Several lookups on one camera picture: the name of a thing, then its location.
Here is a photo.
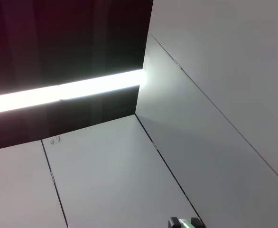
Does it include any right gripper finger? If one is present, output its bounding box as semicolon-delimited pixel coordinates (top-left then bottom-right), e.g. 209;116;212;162
168;216;179;228
191;217;205;228

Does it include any mint green utility knife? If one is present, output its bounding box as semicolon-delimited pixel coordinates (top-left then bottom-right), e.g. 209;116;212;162
178;218;192;228

